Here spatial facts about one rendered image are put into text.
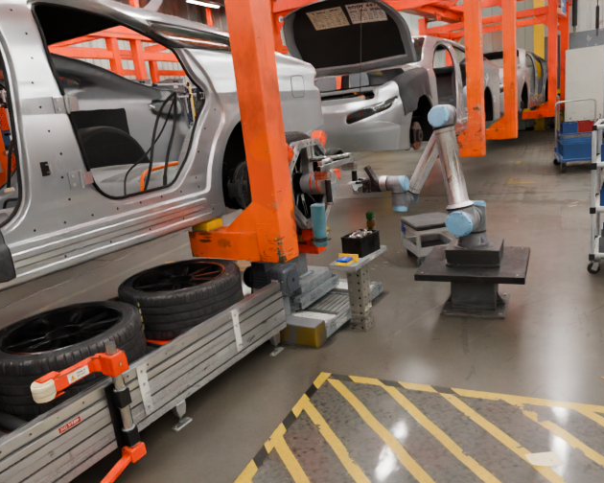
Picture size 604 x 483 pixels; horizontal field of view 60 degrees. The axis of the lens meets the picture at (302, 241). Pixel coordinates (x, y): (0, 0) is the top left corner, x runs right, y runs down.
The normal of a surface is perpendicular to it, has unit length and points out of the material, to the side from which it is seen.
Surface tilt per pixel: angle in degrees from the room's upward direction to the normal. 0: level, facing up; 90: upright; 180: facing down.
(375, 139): 106
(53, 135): 88
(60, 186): 91
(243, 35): 90
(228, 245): 90
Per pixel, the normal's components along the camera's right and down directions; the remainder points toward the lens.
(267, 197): -0.53, 0.27
